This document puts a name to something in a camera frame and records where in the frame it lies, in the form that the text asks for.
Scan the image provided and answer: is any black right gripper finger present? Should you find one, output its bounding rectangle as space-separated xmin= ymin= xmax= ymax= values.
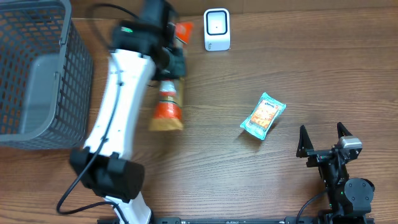
xmin=296 ymin=125 xmax=313 ymax=157
xmin=336 ymin=122 xmax=352 ymax=138

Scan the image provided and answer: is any teal Kleenex tissue pack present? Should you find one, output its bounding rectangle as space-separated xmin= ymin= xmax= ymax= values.
xmin=240 ymin=92 xmax=286 ymax=141

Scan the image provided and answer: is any orange spaghetti package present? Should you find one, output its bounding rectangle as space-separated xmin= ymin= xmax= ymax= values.
xmin=149 ymin=22 xmax=194 ymax=131

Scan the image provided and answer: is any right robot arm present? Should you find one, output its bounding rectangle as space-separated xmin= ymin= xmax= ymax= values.
xmin=295 ymin=122 xmax=375 ymax=223

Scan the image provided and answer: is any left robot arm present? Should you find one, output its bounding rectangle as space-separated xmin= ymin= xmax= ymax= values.
xmin=70 ymin=0 xmax=186 ymax=223

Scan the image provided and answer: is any white barcode scanner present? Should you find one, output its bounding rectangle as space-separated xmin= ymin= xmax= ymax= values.
xmin=203 ymin=8 xmax=231 ymax=52

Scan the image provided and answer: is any grey plastic mesh basket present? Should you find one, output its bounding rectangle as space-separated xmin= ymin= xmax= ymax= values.
xmin=1 ymin=1 xmax=94 ymax=150

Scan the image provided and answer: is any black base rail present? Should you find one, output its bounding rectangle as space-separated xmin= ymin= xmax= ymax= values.
xmin=96 ymin=217 xmax=364 ymax=224

